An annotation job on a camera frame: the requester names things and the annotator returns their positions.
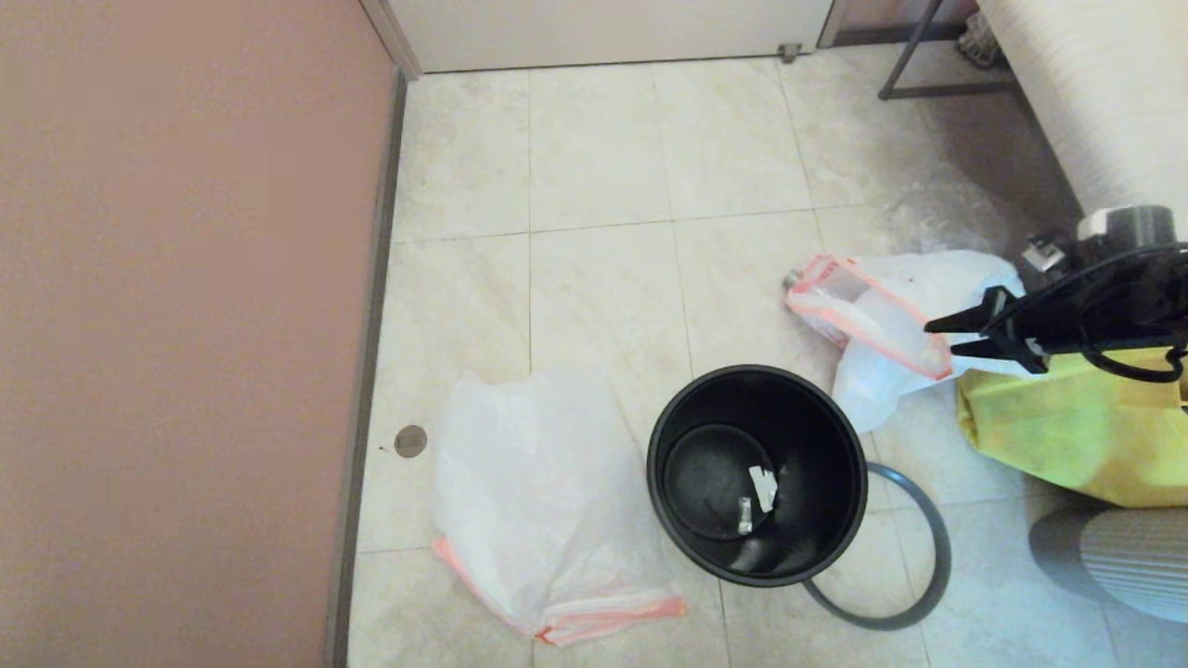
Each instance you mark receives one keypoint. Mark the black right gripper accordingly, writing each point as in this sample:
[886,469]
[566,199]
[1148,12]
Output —
[1067,315]

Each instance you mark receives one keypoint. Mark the used trash bag red print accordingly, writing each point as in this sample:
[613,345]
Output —
[928,288]

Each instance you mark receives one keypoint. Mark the yellow fabric bag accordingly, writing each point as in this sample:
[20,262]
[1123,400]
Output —
[1067,436]

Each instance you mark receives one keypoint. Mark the clear plastic bag dark contents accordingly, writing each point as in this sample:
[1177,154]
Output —
[956,213]

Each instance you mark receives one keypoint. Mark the black round trash bin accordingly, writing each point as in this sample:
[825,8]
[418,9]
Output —
[817,436]

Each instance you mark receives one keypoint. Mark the cream textured table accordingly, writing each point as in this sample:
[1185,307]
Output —
[1104,111]

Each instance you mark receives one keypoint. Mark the white ribbed cylinder container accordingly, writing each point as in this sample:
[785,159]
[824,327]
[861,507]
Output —
[1123,561]

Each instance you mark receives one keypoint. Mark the white paper scrap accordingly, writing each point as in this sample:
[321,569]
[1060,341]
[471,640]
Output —
[763,487]

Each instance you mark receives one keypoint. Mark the grey patterned slipper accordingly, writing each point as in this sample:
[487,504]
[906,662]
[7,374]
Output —
[979,42]

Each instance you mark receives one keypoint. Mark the small clear scrap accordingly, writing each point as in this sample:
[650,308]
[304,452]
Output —
[745,515]

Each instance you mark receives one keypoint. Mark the small metal door stop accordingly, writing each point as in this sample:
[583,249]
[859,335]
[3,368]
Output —
[789,54]

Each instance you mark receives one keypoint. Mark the white door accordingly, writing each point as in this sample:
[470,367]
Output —
[603,32]

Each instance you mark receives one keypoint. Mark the round metal floor socket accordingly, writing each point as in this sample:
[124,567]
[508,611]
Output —
[410,442]

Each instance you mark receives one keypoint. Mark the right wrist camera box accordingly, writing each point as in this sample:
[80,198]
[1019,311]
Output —
[1044,255]

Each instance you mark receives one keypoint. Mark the grey metal frame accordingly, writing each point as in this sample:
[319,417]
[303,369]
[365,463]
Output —
[937,92]

